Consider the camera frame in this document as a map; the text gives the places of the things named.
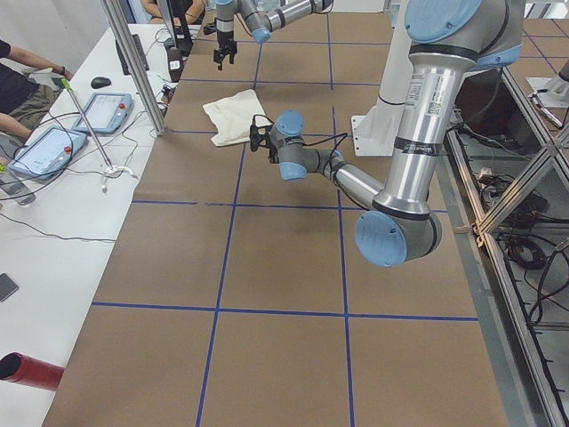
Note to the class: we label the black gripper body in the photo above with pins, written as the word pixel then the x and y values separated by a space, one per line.
pixel 270 150
pixel 224 39

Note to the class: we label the white camera mast with base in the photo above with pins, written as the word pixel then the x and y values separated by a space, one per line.
pixel 374 134

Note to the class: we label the far blue teach pendant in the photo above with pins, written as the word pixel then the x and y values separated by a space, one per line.
pixel 106 112

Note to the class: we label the dark brown bottle with label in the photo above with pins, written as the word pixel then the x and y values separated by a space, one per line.
pixel 175 64

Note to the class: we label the red cylinder tube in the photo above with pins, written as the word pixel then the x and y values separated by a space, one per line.
pixel 24 370

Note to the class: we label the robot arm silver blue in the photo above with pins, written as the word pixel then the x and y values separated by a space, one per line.
pixel 448 39
pixel 260 24

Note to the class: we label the black computer mouse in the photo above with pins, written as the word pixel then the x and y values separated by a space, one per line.
pixel 100 82

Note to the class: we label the blue teach pendant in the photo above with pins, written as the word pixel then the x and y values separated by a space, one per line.
pixel 106 112
pixel 48 155

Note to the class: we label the clear plastic bottle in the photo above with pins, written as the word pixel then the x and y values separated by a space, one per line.
pixel 16 189

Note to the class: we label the white long-sleeve printed shirt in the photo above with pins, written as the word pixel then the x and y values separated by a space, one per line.
pixel 232 117

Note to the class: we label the aluminium frame post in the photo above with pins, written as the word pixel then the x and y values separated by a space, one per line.
pixel 123 36

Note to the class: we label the aluminium side frame rail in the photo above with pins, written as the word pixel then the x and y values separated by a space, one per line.
pixel 508 149

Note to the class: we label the person in black shirt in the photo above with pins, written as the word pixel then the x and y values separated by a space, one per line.
pixel 23 102

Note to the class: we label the grey grabber stick green tip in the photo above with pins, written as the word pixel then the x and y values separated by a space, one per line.
pixel 107 161

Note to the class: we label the near blue teach pendant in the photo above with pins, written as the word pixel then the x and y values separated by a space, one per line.
pixel 48 155

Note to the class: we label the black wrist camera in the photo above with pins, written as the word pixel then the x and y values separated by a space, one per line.
pixel 260 137
pixel 210 28

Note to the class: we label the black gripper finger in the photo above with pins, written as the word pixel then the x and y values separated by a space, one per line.
pixel 232 51
pixel 218 59

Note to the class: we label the black smartphone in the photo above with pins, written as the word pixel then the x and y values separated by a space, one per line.
pixel 7 287

